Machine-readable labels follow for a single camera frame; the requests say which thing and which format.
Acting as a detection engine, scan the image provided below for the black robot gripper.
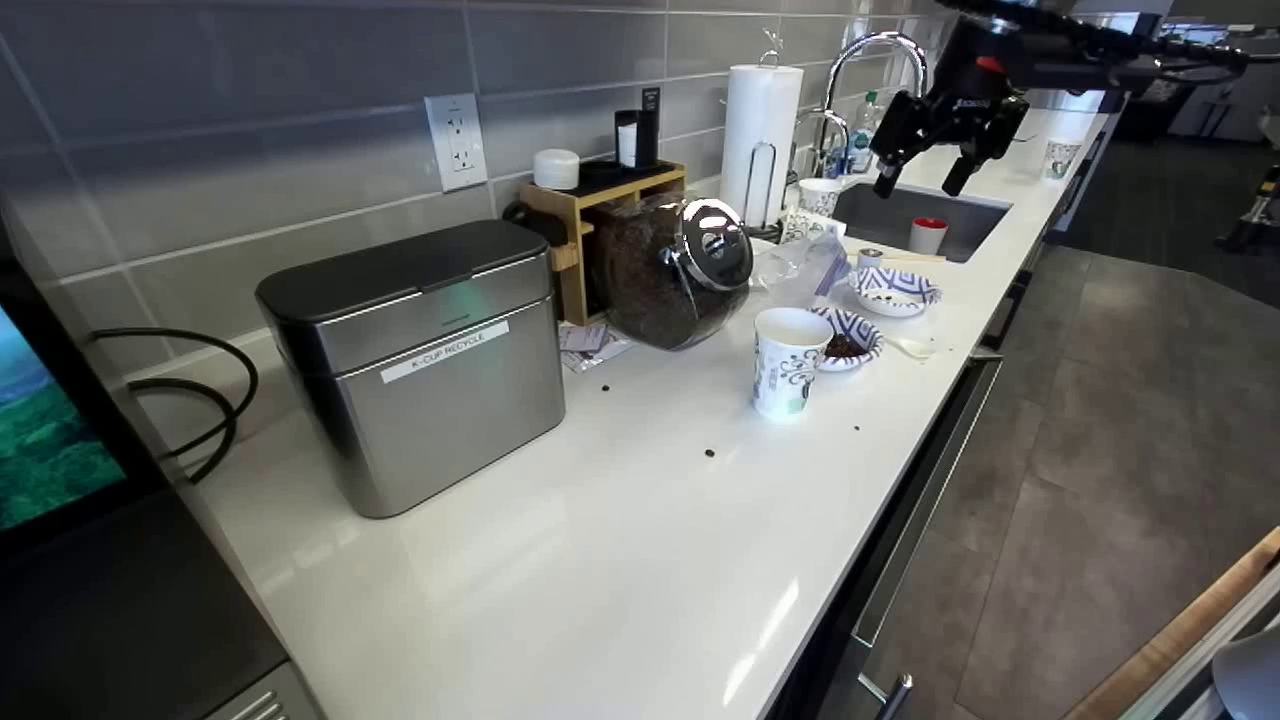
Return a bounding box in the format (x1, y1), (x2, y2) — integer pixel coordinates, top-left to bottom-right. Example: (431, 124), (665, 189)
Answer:
(873, 52), (1029, 196)

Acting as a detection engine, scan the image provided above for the stainless steel lidded bin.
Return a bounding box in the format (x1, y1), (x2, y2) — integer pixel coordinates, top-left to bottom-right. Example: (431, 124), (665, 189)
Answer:
(258, 218), (566, 519)

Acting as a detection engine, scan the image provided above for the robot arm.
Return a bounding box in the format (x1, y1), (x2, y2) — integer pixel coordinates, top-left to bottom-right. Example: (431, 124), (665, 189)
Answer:
(873, 0), (1253, 196)

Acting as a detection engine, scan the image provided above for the stainless sink basin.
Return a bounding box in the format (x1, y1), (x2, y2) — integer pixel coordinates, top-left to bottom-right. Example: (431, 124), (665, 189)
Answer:
(827, 181), (1011, 268)

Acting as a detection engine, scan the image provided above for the small white red-lidded cup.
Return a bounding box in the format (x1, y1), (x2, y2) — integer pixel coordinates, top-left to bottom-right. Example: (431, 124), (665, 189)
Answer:
(910, 215), (947, 255)

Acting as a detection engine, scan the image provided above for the tall chrome kitchen faucet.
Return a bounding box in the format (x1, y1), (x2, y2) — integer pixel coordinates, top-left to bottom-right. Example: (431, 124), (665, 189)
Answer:
(814, 29), (934, 177)

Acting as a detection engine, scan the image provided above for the white paper towel roll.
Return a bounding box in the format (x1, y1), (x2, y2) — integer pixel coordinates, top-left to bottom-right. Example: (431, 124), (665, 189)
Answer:
(722, 62), (805, 226)

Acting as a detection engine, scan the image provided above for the clear plastic zip bag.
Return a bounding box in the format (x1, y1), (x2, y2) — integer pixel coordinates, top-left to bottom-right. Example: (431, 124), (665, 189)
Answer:
(753, 213), (853, 297)

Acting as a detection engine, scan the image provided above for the paper plate with coffee grounds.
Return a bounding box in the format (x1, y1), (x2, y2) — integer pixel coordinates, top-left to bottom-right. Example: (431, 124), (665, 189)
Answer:
(816, 304), (880, 377)

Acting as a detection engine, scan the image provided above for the patterned paper cup upright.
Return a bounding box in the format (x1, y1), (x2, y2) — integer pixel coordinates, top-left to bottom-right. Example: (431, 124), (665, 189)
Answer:
(753, 306), (832, 420)

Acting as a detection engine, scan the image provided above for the black canister on shelf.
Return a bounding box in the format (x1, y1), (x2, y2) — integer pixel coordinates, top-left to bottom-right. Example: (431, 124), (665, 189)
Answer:
(636, 84), (659, 170)

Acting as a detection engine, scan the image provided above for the wooden countertop organizer shelf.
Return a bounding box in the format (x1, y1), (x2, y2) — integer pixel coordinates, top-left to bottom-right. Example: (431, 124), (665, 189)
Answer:
(516, 158), (685, 325)

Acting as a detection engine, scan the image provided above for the white round container on shelf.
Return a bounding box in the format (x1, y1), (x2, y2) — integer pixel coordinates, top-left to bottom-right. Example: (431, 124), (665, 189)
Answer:
(532, 146), (581, 193)

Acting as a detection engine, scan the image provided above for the black screen appliance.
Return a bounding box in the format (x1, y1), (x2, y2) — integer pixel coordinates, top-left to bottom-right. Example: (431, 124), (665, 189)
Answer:
(0, 245), (163, 556)

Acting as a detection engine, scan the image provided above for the drawer handle bar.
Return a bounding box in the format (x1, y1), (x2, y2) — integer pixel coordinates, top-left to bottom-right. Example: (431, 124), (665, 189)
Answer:
(853, 355), (1005, 648)

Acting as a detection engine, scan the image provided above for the white wall power outlet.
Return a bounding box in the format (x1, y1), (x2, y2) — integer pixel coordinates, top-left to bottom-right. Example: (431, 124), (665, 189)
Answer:
(426, 92), (487, 193)

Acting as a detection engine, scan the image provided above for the black power cable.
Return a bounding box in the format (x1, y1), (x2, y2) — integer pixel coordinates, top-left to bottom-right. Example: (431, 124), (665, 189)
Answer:
(86, 325), (265, 487)

